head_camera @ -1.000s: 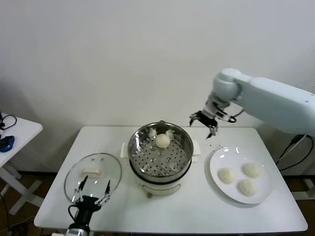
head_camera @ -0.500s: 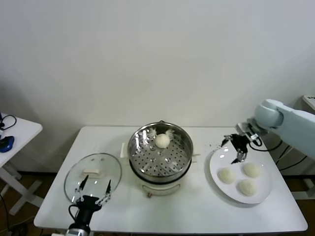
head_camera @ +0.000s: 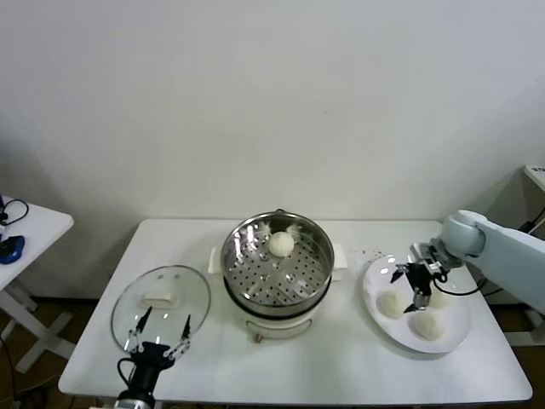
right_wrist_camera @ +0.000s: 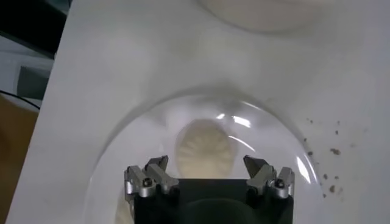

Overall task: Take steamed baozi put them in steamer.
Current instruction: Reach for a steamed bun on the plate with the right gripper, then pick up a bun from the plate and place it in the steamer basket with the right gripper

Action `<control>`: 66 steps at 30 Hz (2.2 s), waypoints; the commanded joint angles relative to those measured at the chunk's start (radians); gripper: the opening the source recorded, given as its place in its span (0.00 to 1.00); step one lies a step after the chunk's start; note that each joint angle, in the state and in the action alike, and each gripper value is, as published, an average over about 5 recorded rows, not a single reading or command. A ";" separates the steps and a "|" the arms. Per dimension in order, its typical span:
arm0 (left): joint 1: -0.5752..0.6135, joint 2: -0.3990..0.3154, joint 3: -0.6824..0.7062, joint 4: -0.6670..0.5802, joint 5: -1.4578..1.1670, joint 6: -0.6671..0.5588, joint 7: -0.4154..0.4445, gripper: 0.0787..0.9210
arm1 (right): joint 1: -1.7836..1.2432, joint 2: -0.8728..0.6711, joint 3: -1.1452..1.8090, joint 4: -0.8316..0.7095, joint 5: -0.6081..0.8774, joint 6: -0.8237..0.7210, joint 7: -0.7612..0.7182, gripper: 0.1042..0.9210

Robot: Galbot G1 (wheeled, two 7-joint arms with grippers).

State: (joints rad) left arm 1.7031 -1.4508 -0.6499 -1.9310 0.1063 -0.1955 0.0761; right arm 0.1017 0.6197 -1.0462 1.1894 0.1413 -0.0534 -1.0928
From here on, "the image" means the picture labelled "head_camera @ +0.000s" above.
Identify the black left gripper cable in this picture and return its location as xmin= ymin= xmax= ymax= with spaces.
xmin=118 ymin=357 xmax=137 ymax=391

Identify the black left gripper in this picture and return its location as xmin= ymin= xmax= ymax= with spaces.
xmin=126 ymin=306 xmax=192 ymax=393

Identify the white steamed baozi bun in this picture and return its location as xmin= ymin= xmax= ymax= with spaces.
xmin=408 ymin=312 xmax=446 ymax=341
xmin=267 ymin=232 xmax=295 ymax=259
xmin=377 ymin=291 xmax=408 ymax=320
xmin=429 ymin=291 xmax=453 ymax=310

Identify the blue computer mouse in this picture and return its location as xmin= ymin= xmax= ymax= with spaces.
xmin=0 ymin=235 xmax=26 ymax=265

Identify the white round plate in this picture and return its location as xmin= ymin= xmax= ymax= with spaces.
xmin=361 ymin=254 xmax=473 ymax=354

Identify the round glass pot lid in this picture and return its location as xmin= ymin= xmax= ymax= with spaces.
xmin=111 ymin=264 xmax=213 ymax=349

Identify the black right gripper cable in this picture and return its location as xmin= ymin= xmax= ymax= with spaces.
xmin=432 ymin=272 xmax=489 ymax=297

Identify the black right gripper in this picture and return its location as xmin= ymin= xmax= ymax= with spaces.
xmin=390 ymin=250 xmax=464 ymax=314

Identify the stainless steel steamer basket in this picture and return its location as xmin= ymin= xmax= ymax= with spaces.
xmin=220 ymin=211 xmax=336 ymax=310

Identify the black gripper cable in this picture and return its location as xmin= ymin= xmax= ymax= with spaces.
xmin=432 ymin=272 xmax=489 ymax=297
xmin=118 ymin=357 xmax=137 ymax=391

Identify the white electric cooking pot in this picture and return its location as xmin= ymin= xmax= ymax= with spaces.
xmin=207 ymin=207 xmax=351 ymax=344

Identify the thin black looped cable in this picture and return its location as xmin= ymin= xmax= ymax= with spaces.
xmin=0 ymin=198 xmax=31 ymax=233

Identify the white side table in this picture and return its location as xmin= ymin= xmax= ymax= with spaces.
xmin=0 ymin=198 xmax=76 ymax=374

